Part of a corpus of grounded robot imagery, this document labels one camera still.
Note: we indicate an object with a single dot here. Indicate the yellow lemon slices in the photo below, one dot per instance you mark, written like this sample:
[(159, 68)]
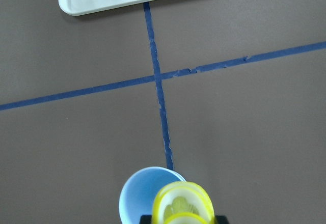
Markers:
[(182, 202)]

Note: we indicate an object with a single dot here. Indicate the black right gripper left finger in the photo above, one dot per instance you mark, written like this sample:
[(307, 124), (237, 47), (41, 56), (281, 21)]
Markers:
[(146, 219)]

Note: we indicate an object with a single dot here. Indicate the light blue cup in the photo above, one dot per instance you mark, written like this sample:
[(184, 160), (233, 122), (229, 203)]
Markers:
[(139, 191)]

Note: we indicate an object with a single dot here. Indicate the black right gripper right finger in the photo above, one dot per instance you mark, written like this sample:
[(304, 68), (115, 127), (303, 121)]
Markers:
[(221, 219)]

